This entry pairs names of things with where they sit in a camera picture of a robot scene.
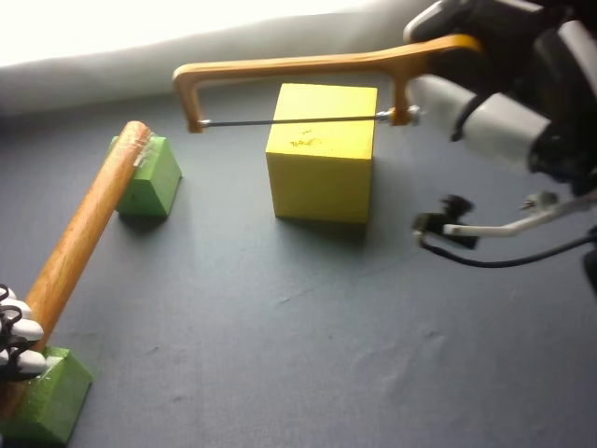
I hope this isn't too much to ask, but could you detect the green block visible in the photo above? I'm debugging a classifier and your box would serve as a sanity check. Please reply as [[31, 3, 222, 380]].
[[106, 134, 184, 218], [0, 345, 94, 445]]

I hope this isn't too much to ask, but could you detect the wrist camera on white bracket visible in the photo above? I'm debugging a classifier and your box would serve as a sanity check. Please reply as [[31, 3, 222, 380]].
[[411, 189, 597, 251]]

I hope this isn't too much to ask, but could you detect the black camera cable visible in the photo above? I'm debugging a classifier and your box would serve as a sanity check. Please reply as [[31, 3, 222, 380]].
[[418, 231, 597, 270]]

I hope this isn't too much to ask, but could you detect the round wooden rod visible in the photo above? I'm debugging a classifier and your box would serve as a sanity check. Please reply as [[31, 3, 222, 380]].
[[0, 120, 153, 421]]

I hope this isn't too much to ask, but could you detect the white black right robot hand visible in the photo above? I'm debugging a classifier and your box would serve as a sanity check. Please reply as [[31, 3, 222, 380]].
[[403, 0, 597, 197]]

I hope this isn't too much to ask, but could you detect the white backdrop cloth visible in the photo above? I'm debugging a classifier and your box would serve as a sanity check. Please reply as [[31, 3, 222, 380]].
[[0, 0, 421, 117]]

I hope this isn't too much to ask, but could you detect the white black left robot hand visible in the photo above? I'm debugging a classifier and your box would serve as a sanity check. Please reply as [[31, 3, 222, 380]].
[[0, 284, 49, 382]]

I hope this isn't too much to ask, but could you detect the grey table cloth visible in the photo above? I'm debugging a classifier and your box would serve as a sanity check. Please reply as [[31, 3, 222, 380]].
[[0, 35, 597, 448]]

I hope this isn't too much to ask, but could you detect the yellow wooden cube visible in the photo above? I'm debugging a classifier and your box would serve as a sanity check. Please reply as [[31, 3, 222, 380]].
[[265, 82, 379, 224]]

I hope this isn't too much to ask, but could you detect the orange frame hacksaw black handle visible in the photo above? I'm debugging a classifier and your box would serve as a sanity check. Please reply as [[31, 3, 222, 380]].
[[172, 33, 484, 135]]

